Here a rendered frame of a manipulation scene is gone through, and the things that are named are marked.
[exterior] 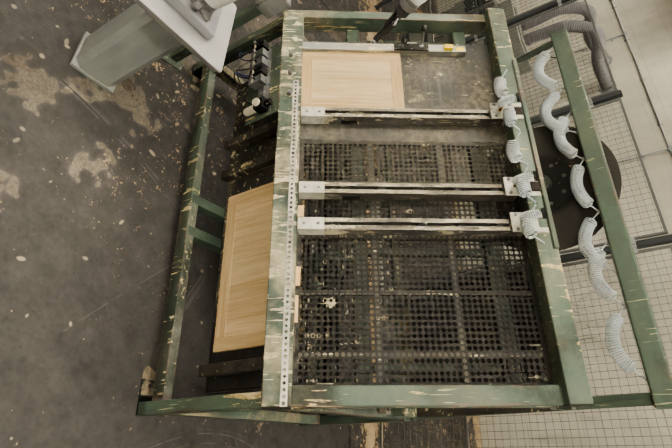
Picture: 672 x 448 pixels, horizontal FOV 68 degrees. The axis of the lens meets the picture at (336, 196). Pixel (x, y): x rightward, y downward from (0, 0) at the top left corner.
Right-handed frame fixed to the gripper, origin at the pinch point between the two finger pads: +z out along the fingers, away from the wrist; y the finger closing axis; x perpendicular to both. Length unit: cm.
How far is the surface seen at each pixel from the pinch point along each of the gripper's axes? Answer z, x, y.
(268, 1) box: 36, 54, 21
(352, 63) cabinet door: 28.1, -2.2, 8.1
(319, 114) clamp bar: 37, 5, -35
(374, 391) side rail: 40, -51, -161
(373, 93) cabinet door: 24.1, -17.0, -10.5
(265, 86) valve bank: 55, 33, -19
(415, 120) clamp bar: 11.9, -38.1, -26.9
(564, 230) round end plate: -4, -135, -54
